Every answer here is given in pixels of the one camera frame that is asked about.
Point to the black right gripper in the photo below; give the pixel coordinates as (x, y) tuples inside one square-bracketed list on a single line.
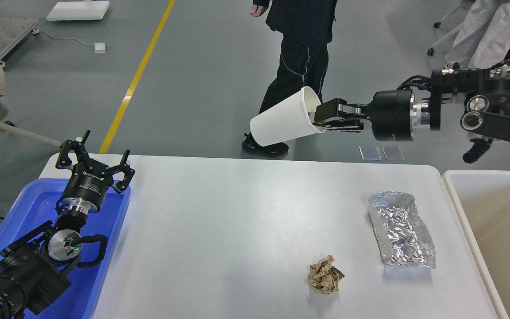
[(395, 115)]

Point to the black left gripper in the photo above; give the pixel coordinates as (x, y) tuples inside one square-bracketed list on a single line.
[(86, 186)]

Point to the white paper cup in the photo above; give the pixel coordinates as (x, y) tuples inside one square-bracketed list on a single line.
[(289, 119)]

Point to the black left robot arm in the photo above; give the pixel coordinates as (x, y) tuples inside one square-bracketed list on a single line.
[(34, 268)]

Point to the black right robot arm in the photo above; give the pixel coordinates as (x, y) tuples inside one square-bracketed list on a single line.
[(486, 106)]

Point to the left clear floor plate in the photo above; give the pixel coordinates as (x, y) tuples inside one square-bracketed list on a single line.
[(370, 153)]

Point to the clear floor plate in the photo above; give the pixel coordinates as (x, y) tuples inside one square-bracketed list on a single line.
[(393, 153), (370, 153)]

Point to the right clear floor plate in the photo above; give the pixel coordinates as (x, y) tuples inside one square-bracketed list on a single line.
[(393, 153)]

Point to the person in black clothes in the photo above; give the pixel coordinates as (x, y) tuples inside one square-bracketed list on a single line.
[(306, 26)]

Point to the white rolling stand legs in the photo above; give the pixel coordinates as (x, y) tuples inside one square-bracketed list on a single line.
[(450, 25)]

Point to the crumpled aluminium foil tray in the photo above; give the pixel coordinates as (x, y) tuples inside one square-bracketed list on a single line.
[(402, 236)]

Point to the white foam board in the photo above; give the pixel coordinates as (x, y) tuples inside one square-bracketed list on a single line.
[(78, 10)]

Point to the grey metal platform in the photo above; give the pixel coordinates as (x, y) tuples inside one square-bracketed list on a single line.
[(12, 31)]

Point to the crumpled brown paper ball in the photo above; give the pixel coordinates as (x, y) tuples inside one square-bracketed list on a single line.
[(324, 277)]

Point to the person in white trousers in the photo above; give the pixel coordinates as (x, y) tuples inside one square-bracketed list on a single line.
[(484, 37)]

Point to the beige plastic bin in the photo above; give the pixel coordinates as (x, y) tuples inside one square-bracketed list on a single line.
[(482, 202)]

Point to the white power adapter with cable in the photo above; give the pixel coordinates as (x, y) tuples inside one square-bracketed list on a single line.
[(98, 47)]

